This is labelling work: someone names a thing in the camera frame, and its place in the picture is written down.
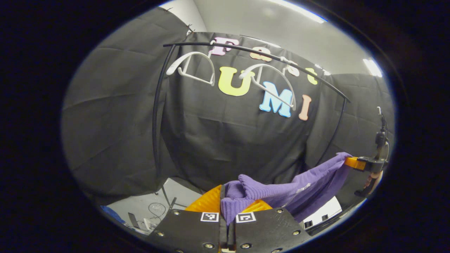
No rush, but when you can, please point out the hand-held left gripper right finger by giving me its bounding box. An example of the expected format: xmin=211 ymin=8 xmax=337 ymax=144
xmin=228 ymin=199 xmax=313 ymax=253

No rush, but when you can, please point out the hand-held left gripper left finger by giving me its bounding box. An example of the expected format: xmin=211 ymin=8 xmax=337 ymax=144
xmin=146 ymin=184 xmax=227 ymax=253

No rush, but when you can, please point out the purple knit cardigan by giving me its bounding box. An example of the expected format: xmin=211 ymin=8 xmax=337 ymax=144
xmin=220 ymin=152 xmax=353 ymax=227

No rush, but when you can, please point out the white plastic hanger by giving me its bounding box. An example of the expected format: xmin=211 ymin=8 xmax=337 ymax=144
xmin=165 ymin=51 xmax=216 ymax=87
xmin=238 ymin=63 xmax=297 ymax=111

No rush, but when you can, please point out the black metal clothes rack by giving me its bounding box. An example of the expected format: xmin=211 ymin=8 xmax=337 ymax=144
xmin=152 ymin=41 xmax=352 ymax=211

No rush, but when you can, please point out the black backdrop cloth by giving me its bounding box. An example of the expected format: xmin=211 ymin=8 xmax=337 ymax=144
xmin=62 ymin=7 xmax=396 ymax=208

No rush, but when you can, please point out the ceiling light panel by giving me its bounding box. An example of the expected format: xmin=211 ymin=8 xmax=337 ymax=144
xmin=363 ymin=58 xmax=383 ymax=78
xmin=271 ymin=0 xmax=327 ymax=24

